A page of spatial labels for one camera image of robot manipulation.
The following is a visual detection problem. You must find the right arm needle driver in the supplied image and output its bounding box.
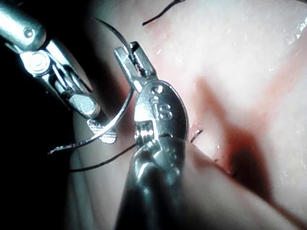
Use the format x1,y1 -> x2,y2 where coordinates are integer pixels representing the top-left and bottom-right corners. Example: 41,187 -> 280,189
9,39 -> 102,120

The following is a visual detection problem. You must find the curved steel needle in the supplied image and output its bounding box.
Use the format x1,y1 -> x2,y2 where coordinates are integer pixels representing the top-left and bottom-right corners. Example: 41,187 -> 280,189
47,17 -> 135,155

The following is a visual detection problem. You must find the left arm needle driver jaw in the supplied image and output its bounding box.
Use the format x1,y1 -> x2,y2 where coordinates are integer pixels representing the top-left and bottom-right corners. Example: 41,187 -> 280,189
113,46 -> 145,92
129,41 -> 158,81

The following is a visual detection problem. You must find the tissue pad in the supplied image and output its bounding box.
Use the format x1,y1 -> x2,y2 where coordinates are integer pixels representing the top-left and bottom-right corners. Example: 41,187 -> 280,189
64,0 -> 307,230

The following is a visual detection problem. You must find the black thread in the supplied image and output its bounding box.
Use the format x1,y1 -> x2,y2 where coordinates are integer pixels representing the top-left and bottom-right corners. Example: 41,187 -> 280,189
69,0 -> 204,172

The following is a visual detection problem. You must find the left arm needle driver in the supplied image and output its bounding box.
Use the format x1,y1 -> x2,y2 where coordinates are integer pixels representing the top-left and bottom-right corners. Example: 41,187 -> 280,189
133,77 -> 190,146

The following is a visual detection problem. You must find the right arm needle driver jaw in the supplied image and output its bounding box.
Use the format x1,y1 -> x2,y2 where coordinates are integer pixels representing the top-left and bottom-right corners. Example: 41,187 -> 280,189
94,111 -> 110,127
85,118 -> 118,145

